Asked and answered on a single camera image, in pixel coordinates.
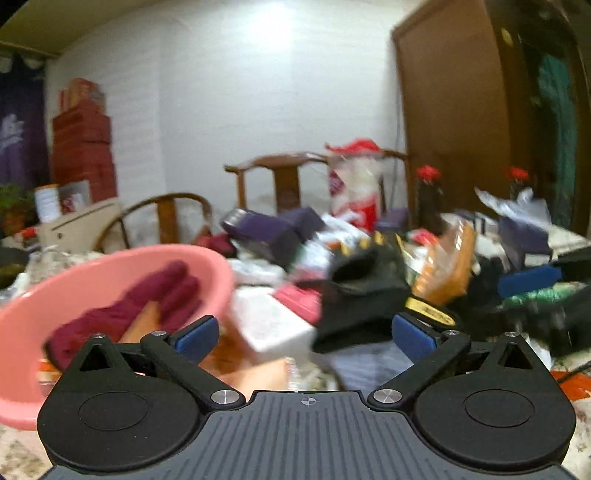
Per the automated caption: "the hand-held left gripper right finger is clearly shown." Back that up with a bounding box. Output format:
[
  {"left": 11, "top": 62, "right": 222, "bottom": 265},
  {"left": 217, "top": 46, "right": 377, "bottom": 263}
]
[{"left": 367, "top": 312, "right": 550, "bottom": 411}]

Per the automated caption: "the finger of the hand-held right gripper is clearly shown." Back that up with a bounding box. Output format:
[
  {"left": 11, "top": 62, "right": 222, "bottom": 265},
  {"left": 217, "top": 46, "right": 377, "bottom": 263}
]
[{"left": 498, "top": 265, "right": 563, "bottom": 298}]

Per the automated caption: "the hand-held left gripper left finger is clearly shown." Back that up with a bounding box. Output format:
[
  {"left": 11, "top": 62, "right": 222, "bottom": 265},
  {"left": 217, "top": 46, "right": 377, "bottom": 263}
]
[{"left": 69, "top": 315, "right": 246, "bottom": 411}]

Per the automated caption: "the black work glove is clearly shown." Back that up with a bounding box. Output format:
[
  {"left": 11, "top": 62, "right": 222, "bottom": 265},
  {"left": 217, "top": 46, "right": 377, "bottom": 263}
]
[{"left": 314, "top": 233, "right": 411, "bottom": 354}]

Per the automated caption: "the orange clear plastic packaging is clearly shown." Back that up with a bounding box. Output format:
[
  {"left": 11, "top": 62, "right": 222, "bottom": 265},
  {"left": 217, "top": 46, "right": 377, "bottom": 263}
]
[{"left": 413, "top": 222, "right": 478, "bottom": 308}]

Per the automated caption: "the maroon knit glove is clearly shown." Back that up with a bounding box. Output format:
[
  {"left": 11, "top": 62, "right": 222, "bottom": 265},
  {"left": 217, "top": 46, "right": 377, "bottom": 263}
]
[{"left": 44, "top": 260, "right": 204, "bottom": 370}]

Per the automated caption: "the pink plastic basin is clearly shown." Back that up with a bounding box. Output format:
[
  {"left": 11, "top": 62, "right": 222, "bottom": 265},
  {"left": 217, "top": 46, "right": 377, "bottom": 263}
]
[{"left": 0, "top": 244, "right": 236, "bottom": 432}]

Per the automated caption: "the green plastic bag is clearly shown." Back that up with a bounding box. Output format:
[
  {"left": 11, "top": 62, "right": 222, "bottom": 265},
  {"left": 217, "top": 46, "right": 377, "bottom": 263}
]
[{"left": 503, "top": 282, "right": 583, "bottom": 315}]

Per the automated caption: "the large purple box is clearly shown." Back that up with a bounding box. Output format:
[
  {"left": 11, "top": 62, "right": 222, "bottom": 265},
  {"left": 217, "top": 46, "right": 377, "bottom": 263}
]
[{"left": 499, "top": 217, "right": 552, "bottom": 268}]

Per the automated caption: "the blue grey cloth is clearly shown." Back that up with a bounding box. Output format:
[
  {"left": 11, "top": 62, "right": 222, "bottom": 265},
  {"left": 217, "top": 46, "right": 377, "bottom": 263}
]
[{"left": 330, "top": 342, "right": 416, "bottom": 393}]

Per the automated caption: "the thick white box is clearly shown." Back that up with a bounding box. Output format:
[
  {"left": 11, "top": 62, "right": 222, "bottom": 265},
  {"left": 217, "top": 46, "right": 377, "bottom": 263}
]
[{"left": 231, "top": 288, "right": 317, "bottom": 363}]

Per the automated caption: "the peach paper packet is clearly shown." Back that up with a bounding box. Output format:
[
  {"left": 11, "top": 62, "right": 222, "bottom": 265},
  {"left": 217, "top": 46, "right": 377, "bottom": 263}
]
[{"left": 217, "top": 332, "right": 301, "bottom": 392}]

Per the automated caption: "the crumpled clear plastic bag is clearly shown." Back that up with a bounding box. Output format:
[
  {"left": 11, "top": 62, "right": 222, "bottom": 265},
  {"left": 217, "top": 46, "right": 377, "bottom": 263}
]
[{"left": 475, "top": 187, "right": 552, "bottom": 222}]

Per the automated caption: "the maroon cloth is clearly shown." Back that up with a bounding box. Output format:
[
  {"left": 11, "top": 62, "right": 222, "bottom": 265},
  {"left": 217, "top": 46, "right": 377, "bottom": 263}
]
[{"left": 196, "top": 233, "right": 236, "bottom": 257}]

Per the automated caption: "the small dark bottle red cap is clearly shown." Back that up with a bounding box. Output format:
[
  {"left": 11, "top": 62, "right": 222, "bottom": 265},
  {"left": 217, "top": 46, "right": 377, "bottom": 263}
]
[{"left": 504, "top": 166, "right": 529, "bottom": 201}]

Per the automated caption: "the long purple box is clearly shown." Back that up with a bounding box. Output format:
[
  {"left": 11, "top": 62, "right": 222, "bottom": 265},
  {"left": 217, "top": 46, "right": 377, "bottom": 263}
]
[{"left": 376, "top": 208, "right": 409, "bottom": 232}]

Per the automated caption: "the purple box with white label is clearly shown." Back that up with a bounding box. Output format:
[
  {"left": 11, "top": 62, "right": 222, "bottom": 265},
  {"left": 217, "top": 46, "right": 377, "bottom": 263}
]
[{"left": 222, "top": 209, "right": 301, "bottom": 267}]

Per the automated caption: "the round-backed wooden chair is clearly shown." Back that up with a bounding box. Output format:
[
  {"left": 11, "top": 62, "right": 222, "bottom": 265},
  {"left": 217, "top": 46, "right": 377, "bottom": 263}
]
[{"left": 99, "top": 193, "right": 214, "bottom": 252}]

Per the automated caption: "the tall dark bottle red cap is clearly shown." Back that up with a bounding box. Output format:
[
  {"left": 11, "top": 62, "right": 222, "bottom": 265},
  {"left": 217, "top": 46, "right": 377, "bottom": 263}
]
[{"left": 416, "top": 165, "right": 446, "bottom": 232}]

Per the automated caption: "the teal hanging garment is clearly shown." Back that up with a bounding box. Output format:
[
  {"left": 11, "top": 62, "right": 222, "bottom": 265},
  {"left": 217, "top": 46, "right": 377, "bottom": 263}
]
[{"left": 538, "top": 53, "right": 580, "bottom": 227}]

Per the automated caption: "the plain purple box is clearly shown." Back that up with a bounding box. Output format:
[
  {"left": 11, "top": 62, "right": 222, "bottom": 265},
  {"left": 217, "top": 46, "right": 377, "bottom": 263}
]
[{"left": 288, "top": 208, "right": 326, "bottom": 241}]

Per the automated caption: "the bagged paper cup sleeve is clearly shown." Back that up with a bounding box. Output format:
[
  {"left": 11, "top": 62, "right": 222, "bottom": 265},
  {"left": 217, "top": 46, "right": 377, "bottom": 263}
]
[{"left": 325, "top": 137, "right": 386, "bottom": 232}]

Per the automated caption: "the beige appliance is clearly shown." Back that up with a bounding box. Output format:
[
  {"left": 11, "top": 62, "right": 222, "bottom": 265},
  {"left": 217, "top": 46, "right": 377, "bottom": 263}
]
[{"left": 38, "top": 198, "right": 122, "bottom": 252}]

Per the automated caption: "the square-backed wooden chair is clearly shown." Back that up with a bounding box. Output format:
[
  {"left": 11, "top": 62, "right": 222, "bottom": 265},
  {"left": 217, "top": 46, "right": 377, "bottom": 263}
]
[{"left": 224, "top": 150, "right": 411, "bottom": 227}]

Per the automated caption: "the white red printed box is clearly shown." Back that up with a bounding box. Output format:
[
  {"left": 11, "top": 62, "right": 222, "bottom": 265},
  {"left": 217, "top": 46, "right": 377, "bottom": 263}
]
[{"left": 60, "top": 180, "right": 90, "bottom": 215}]

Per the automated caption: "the white tin can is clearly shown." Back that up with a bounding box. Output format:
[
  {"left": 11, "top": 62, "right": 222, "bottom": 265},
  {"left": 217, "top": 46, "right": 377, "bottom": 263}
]
[{"left": 34, "top": 184, "right": 62, "bottom": 222}]

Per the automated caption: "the brown wooden door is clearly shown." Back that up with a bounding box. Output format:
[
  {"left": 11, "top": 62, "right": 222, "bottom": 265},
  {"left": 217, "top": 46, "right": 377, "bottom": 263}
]
[{"left": 392, "top": 0, "right": 527, "bottom": 217}]

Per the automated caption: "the stack of red boxes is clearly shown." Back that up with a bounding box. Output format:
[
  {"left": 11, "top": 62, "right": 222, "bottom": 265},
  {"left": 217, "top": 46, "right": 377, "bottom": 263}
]
[{"left": 48, "top": 78, "right": 118, "bottom": 204}]

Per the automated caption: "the green potted plant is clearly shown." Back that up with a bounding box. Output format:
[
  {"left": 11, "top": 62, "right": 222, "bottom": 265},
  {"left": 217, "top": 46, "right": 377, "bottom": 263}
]
[{"left": 0, "top": 184, "right": 38, "bottom": 236}]

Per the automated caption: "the purple curtain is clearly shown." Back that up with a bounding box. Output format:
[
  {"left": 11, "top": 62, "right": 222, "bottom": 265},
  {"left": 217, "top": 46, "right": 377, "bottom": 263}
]
[{"left": 0, "top": 53, "right": 49, "bottom": 185}]

